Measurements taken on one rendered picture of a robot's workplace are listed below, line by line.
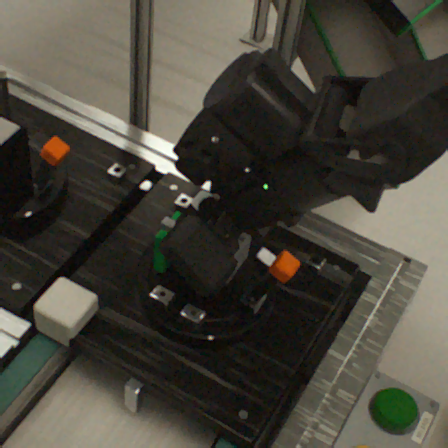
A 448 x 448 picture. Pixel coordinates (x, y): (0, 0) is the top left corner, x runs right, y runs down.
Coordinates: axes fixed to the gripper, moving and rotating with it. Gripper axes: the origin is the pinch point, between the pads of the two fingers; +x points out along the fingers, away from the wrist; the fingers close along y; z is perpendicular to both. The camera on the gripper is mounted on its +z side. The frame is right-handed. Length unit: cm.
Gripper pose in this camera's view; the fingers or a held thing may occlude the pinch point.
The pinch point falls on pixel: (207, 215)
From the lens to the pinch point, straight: 77.9
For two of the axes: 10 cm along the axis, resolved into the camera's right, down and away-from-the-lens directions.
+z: -6.3, -7.3, -2.6
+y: -5.0, 6.4, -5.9
